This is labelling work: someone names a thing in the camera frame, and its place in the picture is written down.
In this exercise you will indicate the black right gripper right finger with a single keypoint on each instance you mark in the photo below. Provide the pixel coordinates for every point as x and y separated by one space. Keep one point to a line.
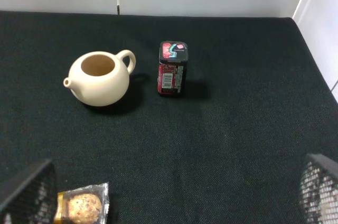
318 189

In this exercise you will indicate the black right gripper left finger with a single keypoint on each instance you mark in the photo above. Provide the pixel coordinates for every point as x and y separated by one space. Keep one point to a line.
31 195

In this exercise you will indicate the wrapped cookie packet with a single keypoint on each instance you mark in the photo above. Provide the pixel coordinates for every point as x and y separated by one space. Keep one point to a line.
85 205

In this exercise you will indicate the black table cloth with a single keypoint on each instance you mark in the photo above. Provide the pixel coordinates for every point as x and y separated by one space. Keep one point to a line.
230 149

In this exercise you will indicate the cream ceramic teapot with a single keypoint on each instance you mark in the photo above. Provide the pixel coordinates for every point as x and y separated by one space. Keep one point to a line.
100 78

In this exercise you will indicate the black red tin box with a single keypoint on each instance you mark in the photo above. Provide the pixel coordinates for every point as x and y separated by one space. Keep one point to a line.
172 68

